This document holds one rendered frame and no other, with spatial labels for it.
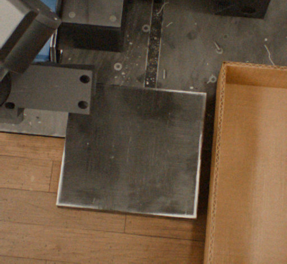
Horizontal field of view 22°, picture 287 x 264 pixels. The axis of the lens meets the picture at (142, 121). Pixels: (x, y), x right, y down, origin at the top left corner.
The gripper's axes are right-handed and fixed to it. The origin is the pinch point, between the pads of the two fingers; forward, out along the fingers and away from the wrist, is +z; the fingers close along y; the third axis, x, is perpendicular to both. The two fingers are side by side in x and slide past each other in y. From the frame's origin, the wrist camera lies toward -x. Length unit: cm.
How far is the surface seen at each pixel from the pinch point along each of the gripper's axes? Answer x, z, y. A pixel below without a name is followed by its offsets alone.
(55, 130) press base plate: -4.5, 7.0, -9.5
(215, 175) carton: -24.4, -2.0, -10.7
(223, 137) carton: -25.7, 6.8, -8.2
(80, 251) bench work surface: -9.5, -0.2, -22.4
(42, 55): -3.1, 2.2, 0.6
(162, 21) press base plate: -16.7, 14.7, 4.8
